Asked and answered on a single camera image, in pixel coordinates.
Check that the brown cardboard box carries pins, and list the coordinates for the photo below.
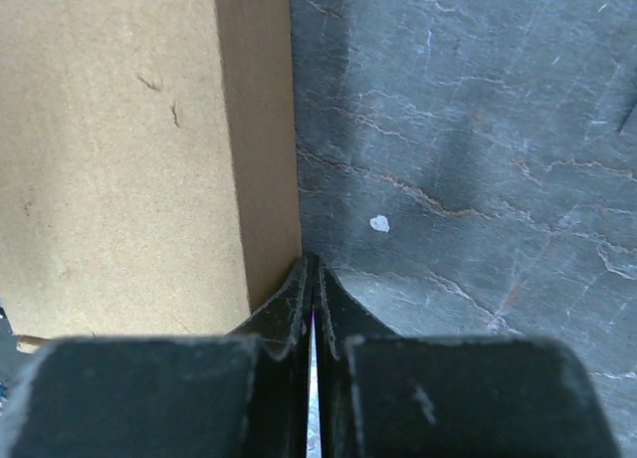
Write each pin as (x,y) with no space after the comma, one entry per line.
(148,165)

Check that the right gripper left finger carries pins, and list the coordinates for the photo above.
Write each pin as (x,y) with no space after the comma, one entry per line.
(244,394)

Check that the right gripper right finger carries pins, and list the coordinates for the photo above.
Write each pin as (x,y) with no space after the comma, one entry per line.
(381,394)

